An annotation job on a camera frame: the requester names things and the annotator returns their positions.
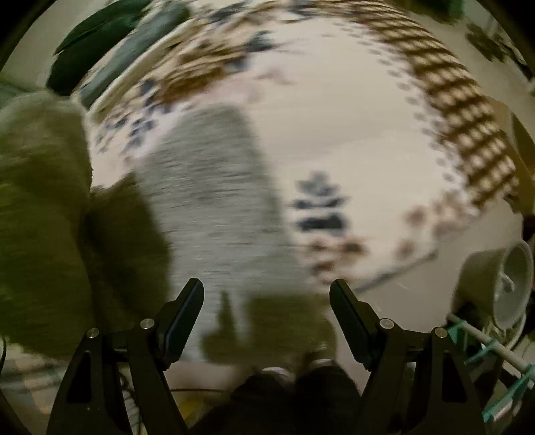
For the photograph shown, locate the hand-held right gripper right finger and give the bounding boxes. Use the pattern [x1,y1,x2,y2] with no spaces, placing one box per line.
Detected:
[329,279,488,435]

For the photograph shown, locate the person's shoe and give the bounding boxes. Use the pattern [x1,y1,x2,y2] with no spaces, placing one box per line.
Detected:
[259,367,294,382]
[303,347,336,369]

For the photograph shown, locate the person's right shoe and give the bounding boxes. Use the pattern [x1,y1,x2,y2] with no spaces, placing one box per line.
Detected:
[303,347,336,369]

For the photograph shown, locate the floral bed blanket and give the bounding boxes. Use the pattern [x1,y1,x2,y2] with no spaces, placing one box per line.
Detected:
[54,0,523,369]

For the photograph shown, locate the brown checkered bed sheet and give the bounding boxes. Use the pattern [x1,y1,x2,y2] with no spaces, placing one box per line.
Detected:
[318,0,521,210]

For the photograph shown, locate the teal plastic rack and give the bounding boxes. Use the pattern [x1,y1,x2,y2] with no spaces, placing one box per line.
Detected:
[446,313,535,424]

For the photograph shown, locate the grey fleece blanket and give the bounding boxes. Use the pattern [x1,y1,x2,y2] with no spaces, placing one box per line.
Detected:
[0,92,339,369]

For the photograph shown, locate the black slipper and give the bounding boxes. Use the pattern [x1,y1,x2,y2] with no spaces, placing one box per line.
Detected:
[465,23,528,70]

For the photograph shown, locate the person's left leg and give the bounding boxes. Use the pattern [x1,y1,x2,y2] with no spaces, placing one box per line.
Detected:
[194,372,298,435]

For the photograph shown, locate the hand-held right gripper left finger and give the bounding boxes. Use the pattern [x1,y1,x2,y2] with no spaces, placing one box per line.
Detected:
[46,278,205,435]

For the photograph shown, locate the dark green duvet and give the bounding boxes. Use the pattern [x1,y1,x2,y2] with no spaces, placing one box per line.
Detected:
[46,0,194,106]

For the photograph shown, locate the person's left shoe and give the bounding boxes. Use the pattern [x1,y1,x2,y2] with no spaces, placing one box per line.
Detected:
[259,367,294,382]

